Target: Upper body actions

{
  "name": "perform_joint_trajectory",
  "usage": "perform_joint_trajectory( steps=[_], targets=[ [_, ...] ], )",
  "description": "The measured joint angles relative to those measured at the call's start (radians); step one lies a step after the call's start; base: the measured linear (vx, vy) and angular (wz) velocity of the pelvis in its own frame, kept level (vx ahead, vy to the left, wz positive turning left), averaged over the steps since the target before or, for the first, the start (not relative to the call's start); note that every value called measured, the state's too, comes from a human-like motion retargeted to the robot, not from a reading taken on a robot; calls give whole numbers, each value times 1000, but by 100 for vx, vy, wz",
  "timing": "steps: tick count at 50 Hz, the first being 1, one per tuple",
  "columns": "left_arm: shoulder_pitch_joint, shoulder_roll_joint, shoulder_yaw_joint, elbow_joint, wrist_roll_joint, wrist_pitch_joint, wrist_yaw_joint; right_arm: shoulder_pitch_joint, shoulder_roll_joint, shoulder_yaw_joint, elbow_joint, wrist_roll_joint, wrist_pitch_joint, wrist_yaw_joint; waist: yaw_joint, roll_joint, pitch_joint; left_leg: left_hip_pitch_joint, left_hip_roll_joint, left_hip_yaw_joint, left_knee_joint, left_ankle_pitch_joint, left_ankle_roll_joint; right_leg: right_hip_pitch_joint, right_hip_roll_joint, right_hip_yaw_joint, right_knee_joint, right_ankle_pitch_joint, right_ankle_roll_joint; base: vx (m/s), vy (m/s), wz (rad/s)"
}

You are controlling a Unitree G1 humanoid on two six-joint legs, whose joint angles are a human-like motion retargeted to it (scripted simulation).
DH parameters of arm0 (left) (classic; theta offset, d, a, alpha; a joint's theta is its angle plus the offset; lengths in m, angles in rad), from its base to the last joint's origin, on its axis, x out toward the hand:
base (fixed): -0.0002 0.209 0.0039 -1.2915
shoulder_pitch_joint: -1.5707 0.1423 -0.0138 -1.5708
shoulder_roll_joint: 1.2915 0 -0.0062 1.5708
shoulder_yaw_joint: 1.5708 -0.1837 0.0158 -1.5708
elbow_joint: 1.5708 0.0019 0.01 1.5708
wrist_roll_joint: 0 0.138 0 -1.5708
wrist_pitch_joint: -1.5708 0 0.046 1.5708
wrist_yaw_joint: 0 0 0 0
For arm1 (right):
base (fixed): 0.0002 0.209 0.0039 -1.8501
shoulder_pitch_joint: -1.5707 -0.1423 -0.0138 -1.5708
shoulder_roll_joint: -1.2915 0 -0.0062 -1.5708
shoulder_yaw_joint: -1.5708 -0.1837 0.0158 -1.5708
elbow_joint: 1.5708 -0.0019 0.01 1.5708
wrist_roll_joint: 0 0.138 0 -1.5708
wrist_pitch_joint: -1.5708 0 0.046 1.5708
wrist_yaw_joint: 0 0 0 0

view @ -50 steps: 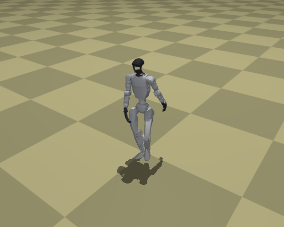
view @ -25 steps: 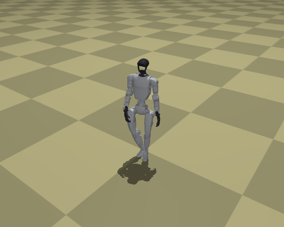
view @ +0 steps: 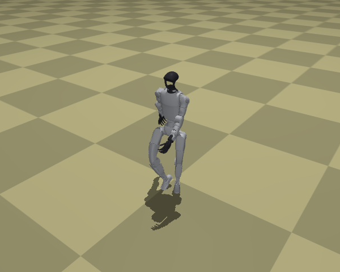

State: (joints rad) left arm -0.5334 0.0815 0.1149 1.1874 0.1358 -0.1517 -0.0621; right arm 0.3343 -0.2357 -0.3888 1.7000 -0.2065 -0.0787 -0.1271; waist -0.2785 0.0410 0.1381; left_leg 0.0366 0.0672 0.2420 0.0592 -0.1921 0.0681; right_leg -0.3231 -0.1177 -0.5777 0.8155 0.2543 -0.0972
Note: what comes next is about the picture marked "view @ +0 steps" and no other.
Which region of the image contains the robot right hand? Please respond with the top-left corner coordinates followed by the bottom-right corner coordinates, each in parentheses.
top-left (158, 114), bottom-right (167, 126)

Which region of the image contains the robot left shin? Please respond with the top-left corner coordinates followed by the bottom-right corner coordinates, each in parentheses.
top-left (175, 164), bottom-right (182, 185)

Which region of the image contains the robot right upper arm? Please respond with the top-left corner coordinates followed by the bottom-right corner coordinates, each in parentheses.
top-left (155, 87), bottom-right (163, 109)

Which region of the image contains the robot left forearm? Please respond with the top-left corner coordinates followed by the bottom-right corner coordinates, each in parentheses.
top-left (170, 117), bottom-right (184, 141)

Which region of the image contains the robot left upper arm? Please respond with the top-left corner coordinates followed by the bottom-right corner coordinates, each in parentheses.
top-left (175, 94), bottom-right (190, 123)

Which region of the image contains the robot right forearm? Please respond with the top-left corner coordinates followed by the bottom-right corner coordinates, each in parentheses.
top-left (158, 109), bottom-right (164, 117)

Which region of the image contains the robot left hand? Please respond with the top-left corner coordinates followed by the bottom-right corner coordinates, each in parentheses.
top-left (158, 134), bottom-right (173, 154)

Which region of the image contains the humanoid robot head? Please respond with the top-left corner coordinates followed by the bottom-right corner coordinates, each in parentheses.
top-left (164, 71), bottom-right (179, 94)

